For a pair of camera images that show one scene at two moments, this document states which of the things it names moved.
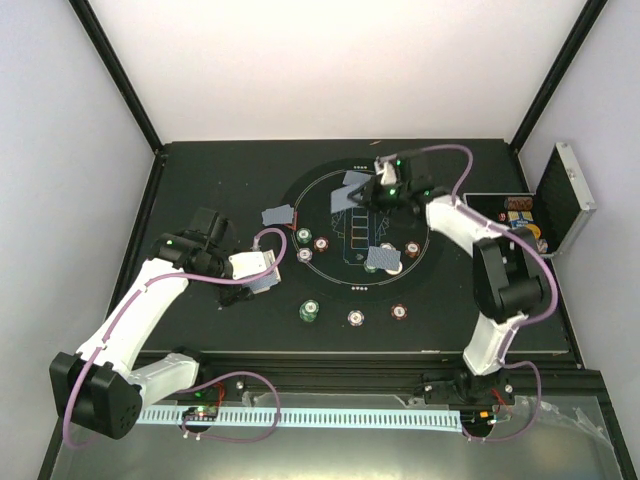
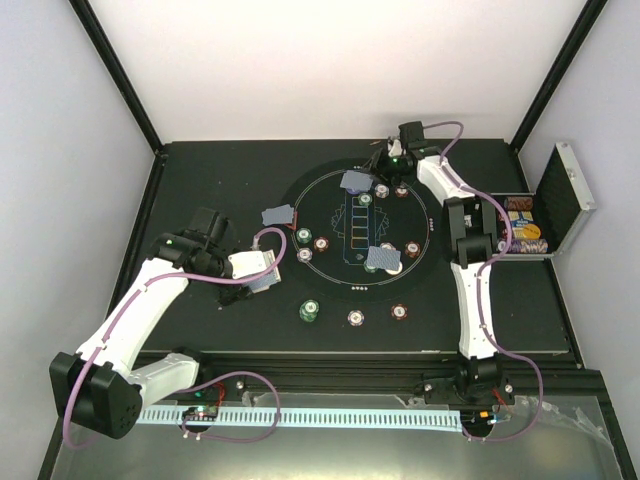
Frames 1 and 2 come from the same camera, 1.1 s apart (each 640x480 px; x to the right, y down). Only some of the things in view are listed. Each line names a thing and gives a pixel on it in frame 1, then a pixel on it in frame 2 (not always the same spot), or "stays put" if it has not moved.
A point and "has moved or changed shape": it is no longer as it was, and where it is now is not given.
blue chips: x=304 y=254 stays put
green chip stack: x=309 y=310 stays put
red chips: x=412 y=249 stays put
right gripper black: x=369 y=192 to x=380 y=167
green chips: x=304 y=235 stays put
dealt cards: x=340 y=200 has moved or changed shape
